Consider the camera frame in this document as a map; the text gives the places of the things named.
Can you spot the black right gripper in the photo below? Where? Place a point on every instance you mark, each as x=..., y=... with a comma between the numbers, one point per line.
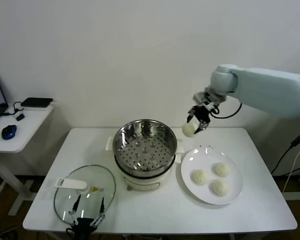
x=202, y=114

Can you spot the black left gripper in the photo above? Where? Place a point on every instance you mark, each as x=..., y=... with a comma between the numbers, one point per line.
x=82, y=225

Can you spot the white steamed baozi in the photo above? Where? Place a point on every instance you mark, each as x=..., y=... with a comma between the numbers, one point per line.
x=222, y=169
x=219, y=188
x=188, y=130
x=201, y=177

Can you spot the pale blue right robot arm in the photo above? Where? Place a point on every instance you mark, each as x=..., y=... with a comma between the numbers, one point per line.
x=265, y=87

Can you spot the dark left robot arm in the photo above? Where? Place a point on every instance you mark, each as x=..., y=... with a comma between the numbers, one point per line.
x=82, y=236

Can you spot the stainless steel steamer pot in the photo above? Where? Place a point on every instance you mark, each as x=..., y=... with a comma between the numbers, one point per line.
x=145, y=172

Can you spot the white round plate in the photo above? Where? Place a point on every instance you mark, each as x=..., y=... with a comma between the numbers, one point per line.
x=190, y=165

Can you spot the white electric cooker base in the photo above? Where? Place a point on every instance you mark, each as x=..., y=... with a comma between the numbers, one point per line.
x=140, y=183

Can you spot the white side desk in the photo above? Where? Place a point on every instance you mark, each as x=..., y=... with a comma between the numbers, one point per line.
x=27, y=130

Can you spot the blue computer mouse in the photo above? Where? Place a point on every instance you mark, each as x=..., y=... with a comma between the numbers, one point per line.
x=8, y=132

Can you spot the flat white box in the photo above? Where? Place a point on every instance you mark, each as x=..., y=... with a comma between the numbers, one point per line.
x=36, y=109

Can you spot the small black adapter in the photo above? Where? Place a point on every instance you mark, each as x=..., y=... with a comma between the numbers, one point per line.
x=20, y=117

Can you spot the flat black box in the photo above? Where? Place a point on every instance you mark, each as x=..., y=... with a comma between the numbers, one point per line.
x=36, y=102

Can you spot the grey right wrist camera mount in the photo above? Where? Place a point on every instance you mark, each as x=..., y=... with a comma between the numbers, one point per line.
x=206, y=100

